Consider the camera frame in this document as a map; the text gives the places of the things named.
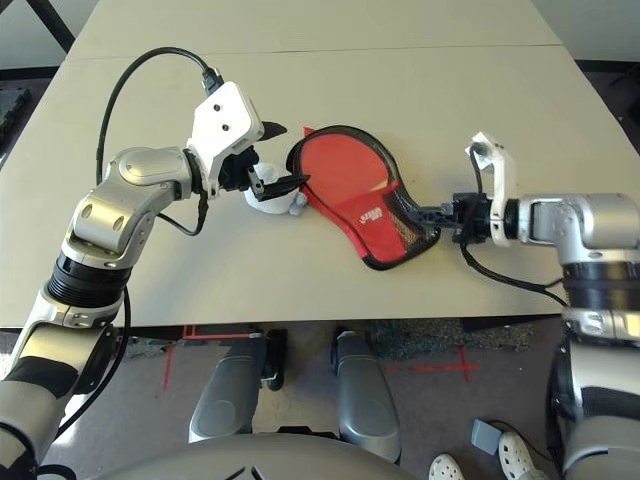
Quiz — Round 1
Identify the black interlocking foam mat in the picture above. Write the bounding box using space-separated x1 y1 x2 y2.
0 82 36 142

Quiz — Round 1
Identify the red floor tape outline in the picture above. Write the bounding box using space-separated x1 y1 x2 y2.
162 324 261 389

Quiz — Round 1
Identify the grey foot pedal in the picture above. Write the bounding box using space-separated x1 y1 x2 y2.
470 418 502 456

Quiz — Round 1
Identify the dark grey textured floor mat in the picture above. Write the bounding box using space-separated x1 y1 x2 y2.
369 317 531 362

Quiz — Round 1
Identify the black and red paddle case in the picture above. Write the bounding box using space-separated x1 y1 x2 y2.
283 124 442 272

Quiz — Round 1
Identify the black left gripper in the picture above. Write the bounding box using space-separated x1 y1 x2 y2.
221 121 312 202

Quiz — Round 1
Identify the grey robot torso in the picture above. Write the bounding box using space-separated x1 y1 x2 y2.
99 424 416 480

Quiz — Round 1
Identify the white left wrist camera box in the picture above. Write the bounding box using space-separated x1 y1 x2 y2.
185 80 265 199

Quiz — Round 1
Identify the grey right robot leg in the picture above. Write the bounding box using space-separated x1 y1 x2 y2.
327 327 404 464

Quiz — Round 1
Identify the grey robot leg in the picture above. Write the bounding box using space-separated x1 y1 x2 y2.
188 329 289 446
327 327 404 464

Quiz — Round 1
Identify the grey left robot leg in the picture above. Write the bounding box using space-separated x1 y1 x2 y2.
188 329 289 446

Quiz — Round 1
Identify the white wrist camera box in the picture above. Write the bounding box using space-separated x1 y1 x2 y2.
185 80 265 199
465 131 521 247

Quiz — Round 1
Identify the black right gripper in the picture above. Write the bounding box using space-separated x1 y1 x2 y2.
414 193 494 246

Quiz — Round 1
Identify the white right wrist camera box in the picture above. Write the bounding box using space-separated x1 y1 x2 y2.
465 131 521 247

